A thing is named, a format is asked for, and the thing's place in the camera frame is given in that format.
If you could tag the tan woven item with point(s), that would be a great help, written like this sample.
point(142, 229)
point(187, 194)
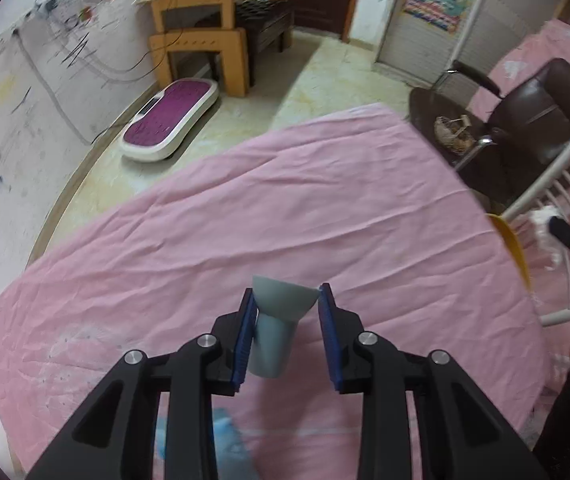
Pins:
point(447, 132)

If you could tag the purple white vibration plate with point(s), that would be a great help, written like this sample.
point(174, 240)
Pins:
point(170, 110)

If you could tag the white power strip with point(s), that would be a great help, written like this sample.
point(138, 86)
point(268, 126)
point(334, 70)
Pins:
point(40, 6)

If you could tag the grey radiator cover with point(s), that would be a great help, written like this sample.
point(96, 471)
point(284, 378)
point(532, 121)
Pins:
point(405, 50)

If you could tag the wooden bench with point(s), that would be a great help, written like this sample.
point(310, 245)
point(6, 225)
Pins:
point(232, 55)

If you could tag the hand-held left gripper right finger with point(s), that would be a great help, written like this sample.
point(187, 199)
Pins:
point(327, 340)

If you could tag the pink bed sheet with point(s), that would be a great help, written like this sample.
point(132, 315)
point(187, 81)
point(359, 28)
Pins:
point(315, 200)

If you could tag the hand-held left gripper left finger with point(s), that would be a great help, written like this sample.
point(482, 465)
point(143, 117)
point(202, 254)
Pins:
point(245, 340)

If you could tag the white metal rack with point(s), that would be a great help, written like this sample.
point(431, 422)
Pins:
point(540, 185)

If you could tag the dark stool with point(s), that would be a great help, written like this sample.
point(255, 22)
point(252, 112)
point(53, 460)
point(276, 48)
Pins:
point(265, 20)

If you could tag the grey plastic funnel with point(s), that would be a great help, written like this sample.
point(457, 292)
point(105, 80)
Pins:
point(270, 340)

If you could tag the brown leather chair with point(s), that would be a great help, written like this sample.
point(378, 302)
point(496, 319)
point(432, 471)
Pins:
point(540, 110)

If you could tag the blue knitted cloth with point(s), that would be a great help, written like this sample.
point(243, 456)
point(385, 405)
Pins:
point(230, 445)

